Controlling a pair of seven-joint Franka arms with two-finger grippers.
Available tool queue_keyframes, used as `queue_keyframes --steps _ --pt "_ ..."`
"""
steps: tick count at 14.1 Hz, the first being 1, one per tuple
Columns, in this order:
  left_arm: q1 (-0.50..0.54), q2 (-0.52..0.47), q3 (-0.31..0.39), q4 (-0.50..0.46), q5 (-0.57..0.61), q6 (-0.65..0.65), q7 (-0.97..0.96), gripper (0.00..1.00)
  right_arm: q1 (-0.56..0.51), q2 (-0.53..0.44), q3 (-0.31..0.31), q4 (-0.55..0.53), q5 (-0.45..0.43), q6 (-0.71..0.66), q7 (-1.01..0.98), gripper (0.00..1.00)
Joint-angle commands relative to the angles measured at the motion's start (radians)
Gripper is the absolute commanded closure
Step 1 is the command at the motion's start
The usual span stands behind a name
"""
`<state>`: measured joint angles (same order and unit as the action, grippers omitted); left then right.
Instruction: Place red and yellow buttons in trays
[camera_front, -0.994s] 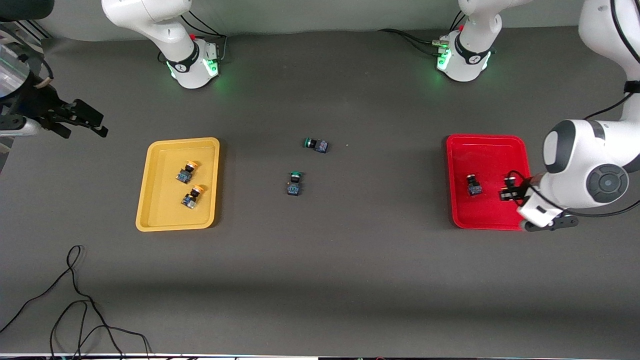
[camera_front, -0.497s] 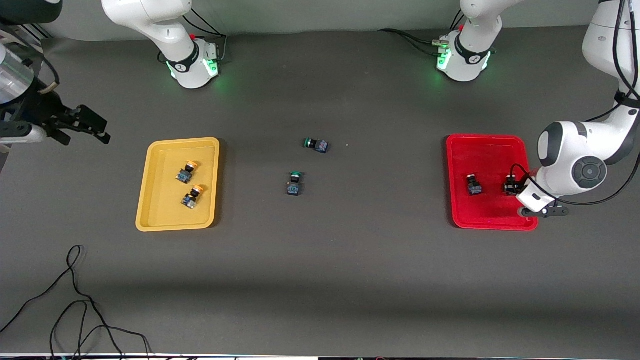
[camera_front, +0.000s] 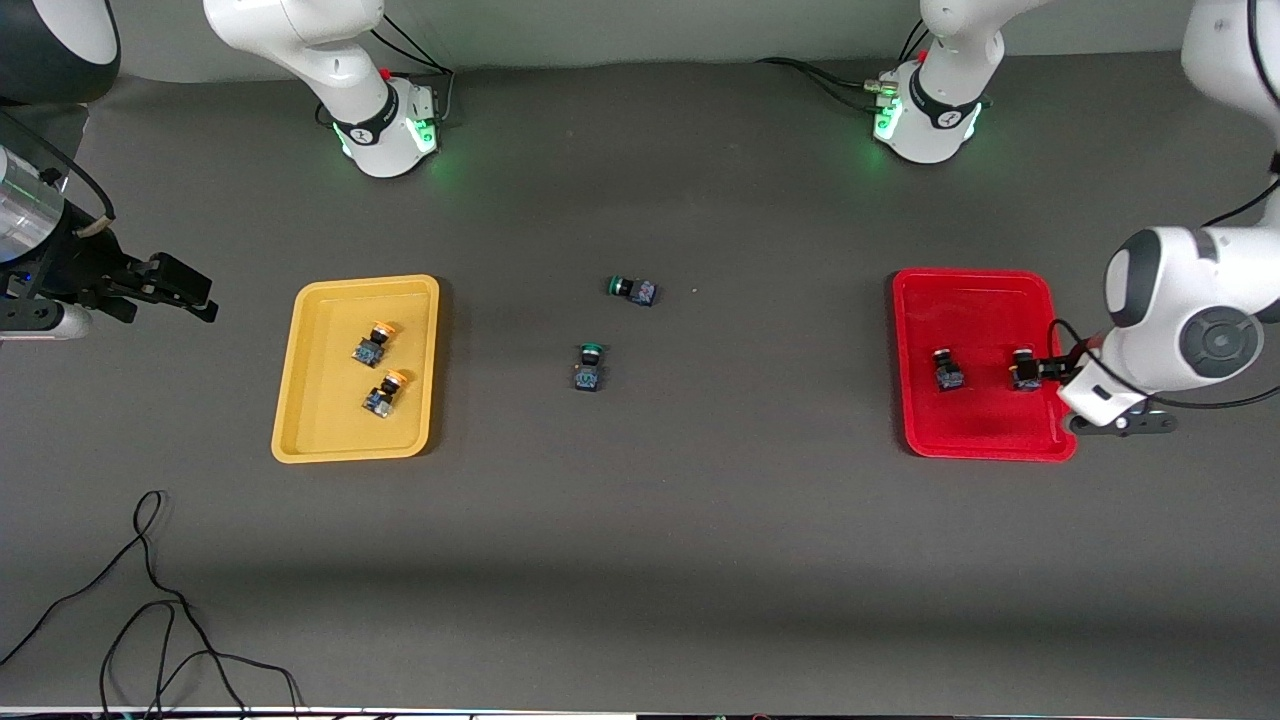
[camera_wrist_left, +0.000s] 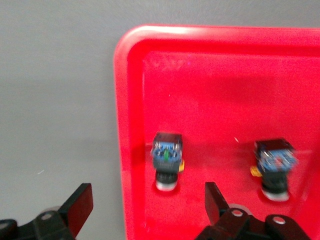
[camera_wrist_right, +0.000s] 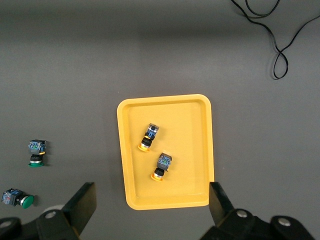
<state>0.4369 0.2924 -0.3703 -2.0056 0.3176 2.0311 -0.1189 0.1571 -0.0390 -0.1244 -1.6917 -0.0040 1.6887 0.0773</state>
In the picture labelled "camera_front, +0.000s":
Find thin black loose cable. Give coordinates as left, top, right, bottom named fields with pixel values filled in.
left=0, top=490, right=303, bottom=720

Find black right base cables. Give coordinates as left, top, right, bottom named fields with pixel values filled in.
left=365, top=18, right=456, bottom=126

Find red plastic tray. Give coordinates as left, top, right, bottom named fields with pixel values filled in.
left=892, top=268, right=1078, bottom=463

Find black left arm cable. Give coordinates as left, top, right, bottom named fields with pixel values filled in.
left=1047, top=0, right=1280, bottom=411

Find yellow push button switch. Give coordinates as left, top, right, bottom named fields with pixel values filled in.
left=361, top=369, right=410, bottom=418
left=351, top=320, right=399, bottom=369

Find yellow plastic tray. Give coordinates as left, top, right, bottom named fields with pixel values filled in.
left=271, top=274, right=441, bottom=464

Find black left base cable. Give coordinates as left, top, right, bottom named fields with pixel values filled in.
left=755, top=57, right=891, bottom=111

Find dark grey table mat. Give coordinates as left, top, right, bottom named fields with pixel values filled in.
left=0, top=45, right=1280, bottom=713

